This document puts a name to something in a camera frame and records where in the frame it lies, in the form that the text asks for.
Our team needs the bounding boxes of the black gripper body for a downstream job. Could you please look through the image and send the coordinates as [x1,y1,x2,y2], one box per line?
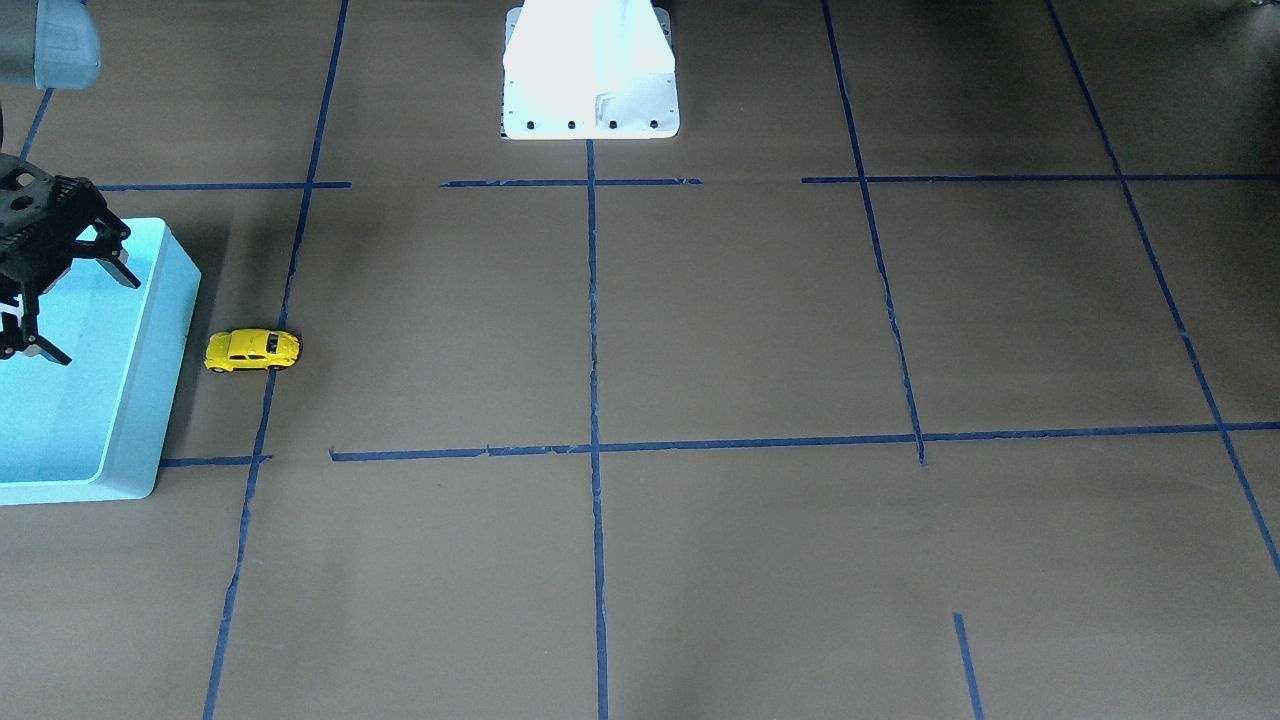
[1,165,109,301]

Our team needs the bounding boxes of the yellow beetle toy car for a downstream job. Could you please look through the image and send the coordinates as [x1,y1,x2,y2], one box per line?
[204,328,302,373]

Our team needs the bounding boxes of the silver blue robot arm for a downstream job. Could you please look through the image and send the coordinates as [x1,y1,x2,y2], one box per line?
[1,1,141,366]

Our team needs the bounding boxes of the light blue plastic bin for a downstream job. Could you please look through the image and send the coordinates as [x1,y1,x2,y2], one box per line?
[1,218,201,506]

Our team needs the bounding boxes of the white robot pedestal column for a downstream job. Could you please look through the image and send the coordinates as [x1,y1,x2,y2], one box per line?
[500,1,681,141]

